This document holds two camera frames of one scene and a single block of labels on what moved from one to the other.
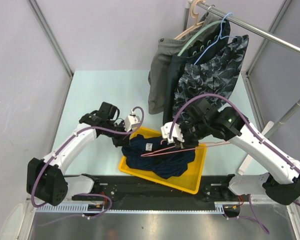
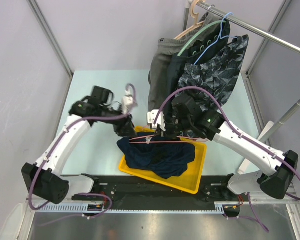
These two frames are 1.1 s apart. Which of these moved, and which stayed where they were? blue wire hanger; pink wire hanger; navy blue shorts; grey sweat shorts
Moved: pink wire hanger
Stayed: navy blue shorts; grey sweat shorts; blue wire hanger
